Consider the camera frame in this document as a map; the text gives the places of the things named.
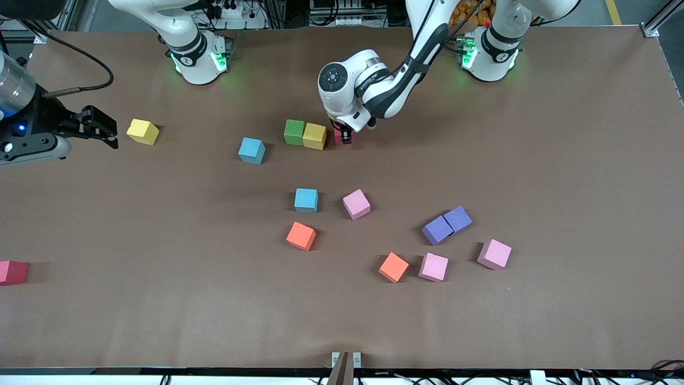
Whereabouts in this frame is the orange foam cube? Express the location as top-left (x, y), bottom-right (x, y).
top-left (378, 251), bottom-right (410, 283)
top-left (286, 221), bottom-right (317, 252)

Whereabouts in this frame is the tan vertical strut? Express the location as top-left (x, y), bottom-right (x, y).
top-left (327, 351), bottom-right (351, 385)

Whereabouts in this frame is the blue foam cube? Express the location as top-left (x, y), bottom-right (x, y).
top-left (294, 188), bottom-right (319, 213)
top-left (238, 137), bottom-right (267, 165)

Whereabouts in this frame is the purple foam cube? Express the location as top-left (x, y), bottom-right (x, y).
top-left (422, 215), bottom-right (454, 246)
top-left (443, 205), bottom-right (473, 234)

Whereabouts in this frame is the small metal table bracket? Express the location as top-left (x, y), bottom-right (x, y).
top-left (331, 351), bottom-right (362, 369)

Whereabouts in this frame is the yellow foam cube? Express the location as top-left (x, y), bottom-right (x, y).
top-left (302, 122), bottom-right (327, 151)
top-left (126, 118), bottom-right (160, 146)

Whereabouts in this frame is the aluminium frame rail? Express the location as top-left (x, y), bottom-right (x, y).
top-left (641, 0), bottom-right (684, 38)
top-left (32, 0), bottom-right (89, 43)

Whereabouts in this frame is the green foam cube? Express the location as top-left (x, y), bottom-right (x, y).
top-left (284, 119), bottom-right (306, 146)

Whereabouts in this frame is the pile of orange bags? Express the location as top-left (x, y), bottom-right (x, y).
top-left (449, 0), bottom-right (493, 27)

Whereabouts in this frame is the white power strip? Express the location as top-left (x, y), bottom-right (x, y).
top-left (211, 0), bottom-right (268, 30)

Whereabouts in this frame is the pink foam cube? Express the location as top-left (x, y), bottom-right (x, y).
top-left (342, 188), bottom-right (371, 221)
top-left (418, 252), bottom-right (449, 282)
top-left (477, 238), bottom-right (512, 271)

